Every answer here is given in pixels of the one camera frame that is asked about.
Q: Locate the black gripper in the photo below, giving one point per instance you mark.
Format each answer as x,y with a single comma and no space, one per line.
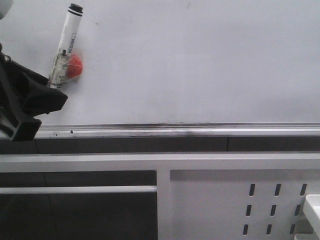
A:
23,95

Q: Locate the white whiteboard marker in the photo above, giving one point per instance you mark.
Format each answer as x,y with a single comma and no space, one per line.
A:
67,41

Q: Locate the red round magnet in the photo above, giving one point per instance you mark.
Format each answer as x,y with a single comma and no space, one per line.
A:
75,66

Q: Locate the white metal pegboard rack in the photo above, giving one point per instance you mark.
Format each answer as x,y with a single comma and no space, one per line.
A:
157,196

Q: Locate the white plastic bin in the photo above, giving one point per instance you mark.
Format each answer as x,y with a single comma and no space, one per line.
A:
312,212

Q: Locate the white whiteboard with aluminium frame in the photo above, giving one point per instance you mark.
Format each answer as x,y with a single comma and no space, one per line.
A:
194,67

